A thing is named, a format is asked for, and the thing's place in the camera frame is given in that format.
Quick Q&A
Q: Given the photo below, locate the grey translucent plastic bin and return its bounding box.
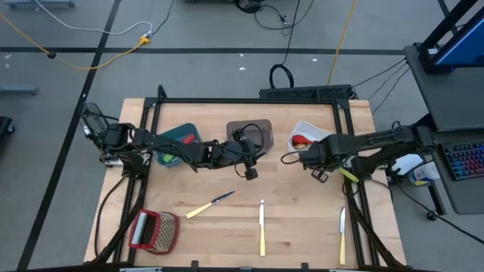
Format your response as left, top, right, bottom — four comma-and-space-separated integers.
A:
225, 119, 275, 156

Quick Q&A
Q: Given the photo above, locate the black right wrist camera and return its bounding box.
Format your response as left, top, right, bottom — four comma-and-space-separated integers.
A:
311, 168, 329, 184

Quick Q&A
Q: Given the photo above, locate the white paper sheet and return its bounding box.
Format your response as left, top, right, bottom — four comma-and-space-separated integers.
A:
391, 153, 424, 177

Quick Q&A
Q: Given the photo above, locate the red metal box grater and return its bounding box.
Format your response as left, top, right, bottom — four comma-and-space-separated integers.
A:
128, 209, 181, 256

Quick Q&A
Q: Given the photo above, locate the grey keyboard tray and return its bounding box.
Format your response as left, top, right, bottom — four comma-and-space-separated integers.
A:
423, 130, 484, 215

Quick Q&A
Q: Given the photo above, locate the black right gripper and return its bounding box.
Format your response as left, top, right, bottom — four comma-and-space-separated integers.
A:
297, 134, 343, 172

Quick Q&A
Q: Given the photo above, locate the white plastic bin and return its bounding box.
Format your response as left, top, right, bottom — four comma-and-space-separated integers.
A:
287, 120, 330, 154

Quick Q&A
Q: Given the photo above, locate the black looped cable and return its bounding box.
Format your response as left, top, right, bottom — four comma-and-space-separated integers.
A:
268, 0, 302, 90

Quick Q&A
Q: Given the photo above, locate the yellow floor cable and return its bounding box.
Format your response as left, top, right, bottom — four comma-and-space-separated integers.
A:
0, 12, 151, 72

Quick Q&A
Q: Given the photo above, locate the black cable tangle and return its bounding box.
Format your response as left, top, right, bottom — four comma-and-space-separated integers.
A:
234, 0, 315, 31

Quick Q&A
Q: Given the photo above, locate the grey side desk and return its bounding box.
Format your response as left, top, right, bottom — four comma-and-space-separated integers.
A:
402, 44, 484, 132

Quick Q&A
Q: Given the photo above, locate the thin black cable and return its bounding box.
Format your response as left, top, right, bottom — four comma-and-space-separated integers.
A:
389, 177, 484, 245
351, 56, 408, 88
371, 66, 412, 115

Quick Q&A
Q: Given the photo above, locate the teal plastic bin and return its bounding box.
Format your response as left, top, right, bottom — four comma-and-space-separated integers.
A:
154, 122, 203, 168

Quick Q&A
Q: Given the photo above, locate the black wire basket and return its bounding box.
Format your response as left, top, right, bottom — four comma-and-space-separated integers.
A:
78, 102, 110, 139

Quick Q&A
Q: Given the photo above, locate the black monitor stand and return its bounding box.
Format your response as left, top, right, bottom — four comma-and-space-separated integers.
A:
417, 0, 478, 76

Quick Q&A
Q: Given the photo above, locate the yellow hanging cable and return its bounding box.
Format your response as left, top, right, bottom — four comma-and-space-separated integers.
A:
327, 0, 358, 86

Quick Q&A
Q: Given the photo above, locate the black perforated box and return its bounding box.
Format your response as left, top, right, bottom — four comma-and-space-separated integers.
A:
259, 84, 353, 101

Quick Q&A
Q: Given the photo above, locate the blue-screen monitor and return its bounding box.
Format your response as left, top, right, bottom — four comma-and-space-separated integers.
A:
434, 7, 484, 69

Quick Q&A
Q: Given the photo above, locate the black metal table frame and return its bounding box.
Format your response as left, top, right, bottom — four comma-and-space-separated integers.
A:
89, 84, 408, 272

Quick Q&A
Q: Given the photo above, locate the cream-handled table knife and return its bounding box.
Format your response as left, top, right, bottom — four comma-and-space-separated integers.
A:
338, 206, 347, 266
259, 199, 266, 258
185, 190, 236, 220

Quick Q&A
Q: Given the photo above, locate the backlit black keyboard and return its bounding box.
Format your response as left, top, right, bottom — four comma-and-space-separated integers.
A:
440, 140, 484, 181

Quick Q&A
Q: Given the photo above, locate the grey metal floor bar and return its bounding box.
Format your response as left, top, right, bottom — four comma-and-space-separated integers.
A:
3, 0, 75, 8
0, 83, 39, 95

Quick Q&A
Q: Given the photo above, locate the white floor cable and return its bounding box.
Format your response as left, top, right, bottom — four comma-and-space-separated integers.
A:
36, 0, 154, 38

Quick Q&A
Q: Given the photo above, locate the red silicone spoon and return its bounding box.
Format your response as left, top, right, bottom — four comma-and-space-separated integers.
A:
291, 134, 315, 147

